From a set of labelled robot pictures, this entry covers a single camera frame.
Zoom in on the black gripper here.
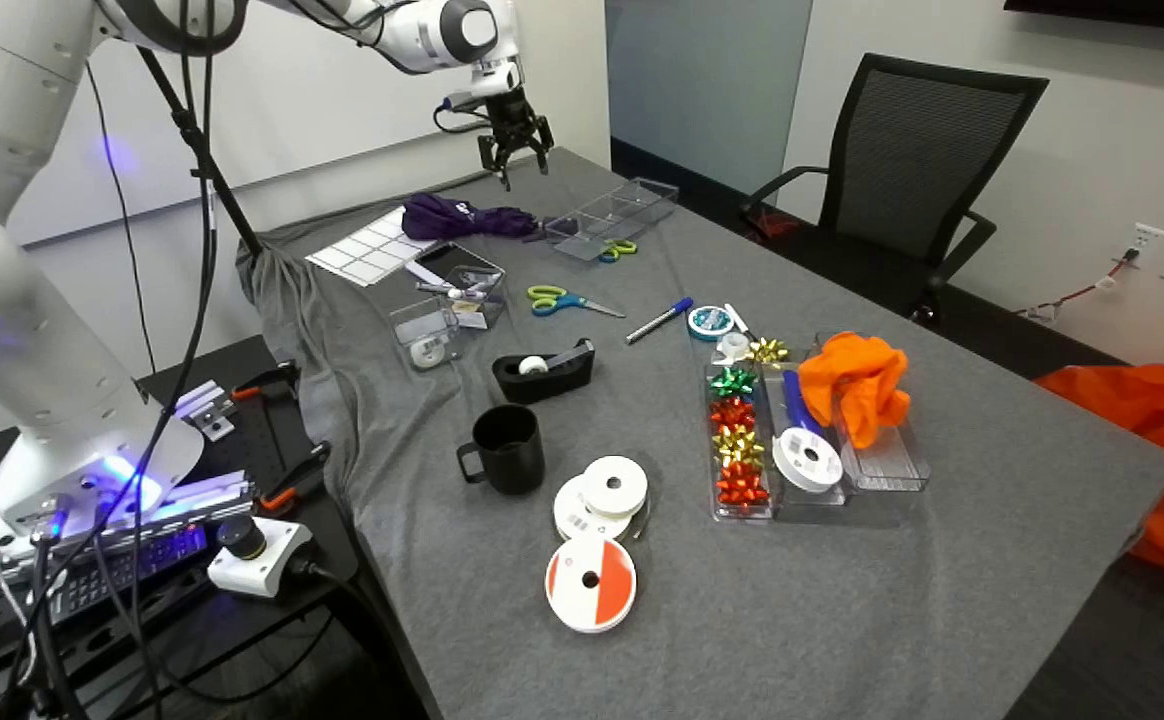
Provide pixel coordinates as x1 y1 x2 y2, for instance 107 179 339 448
475 89 561 194

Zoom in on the clear plastic organizer tray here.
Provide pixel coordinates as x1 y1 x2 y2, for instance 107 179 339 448
547 177 681 266

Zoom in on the purple cloth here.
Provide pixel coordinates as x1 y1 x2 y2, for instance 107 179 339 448
402 187 540 245

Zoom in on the black card package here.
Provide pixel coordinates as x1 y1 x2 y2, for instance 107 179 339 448
414 240 509 296

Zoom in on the small clear box with tags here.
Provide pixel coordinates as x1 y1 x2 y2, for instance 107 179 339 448
443 288 513 338

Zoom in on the white label sheet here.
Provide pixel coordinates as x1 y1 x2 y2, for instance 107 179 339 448
304 203 441 291

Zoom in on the clear box with white spool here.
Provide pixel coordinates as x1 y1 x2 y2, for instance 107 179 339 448
390 302 466 377

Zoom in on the blue white pen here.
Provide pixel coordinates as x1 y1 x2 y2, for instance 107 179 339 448
623 291 700 349

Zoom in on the black tape dispenser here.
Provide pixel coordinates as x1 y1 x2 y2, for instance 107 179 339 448
490 338 601 409

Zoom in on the blue ribbon spool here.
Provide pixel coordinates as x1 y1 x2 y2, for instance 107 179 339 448
686 302 751 345

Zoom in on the black mug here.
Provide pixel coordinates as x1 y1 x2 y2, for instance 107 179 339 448
454 401 547 499

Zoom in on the green gift bow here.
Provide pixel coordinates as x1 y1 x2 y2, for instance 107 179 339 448
710 364 761 401

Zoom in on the gold gift bow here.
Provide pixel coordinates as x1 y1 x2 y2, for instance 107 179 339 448
715 428 770 469
749 333 797 372

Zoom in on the red gift bow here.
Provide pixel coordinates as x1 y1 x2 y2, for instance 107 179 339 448
710 395 765 437
715 460 771 514

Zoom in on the long clear bow box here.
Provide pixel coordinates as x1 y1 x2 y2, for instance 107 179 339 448
704 361 782 526

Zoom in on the clear ribbon tray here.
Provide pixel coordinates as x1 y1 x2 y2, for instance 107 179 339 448
761 368 852 514

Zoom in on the blue ribbon roll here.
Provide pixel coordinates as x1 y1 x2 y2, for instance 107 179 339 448
776 368 826 437

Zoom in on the orange cloth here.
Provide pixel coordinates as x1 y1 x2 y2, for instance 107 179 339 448
794 330 917 451

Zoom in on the black office chair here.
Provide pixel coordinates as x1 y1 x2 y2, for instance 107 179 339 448
738 53 1053 324

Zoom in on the thick white ribbon spool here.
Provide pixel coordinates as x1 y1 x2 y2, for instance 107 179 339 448
770 425 852 499

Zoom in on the orange white ribbon spool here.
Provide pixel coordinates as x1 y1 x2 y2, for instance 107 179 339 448
540 533 646 637

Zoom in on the clear plastic box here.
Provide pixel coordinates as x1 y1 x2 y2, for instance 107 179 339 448
841 417 938 499

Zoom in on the white box with black knob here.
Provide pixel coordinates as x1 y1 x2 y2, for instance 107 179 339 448
206 514 315 599

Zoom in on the gray table cloth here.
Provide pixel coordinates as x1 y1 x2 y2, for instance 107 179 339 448
231 145 1164 720

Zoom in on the black robot cart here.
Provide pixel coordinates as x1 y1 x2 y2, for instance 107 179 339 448
0 333 404 720

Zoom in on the black camera stand pole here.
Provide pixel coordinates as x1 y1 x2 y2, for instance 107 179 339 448
137 44 266 258

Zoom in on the orange handled clamp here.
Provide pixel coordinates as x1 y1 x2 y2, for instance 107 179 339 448
258 443 331 516
224 364 304 409

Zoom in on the silver metal bracket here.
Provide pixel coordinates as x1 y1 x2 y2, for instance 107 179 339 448
166 377 236 443

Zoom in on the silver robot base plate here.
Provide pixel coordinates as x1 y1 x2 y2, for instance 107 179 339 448
0 472 266 632

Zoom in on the black wall screen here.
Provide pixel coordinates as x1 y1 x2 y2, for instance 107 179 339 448
999 0 1164 35

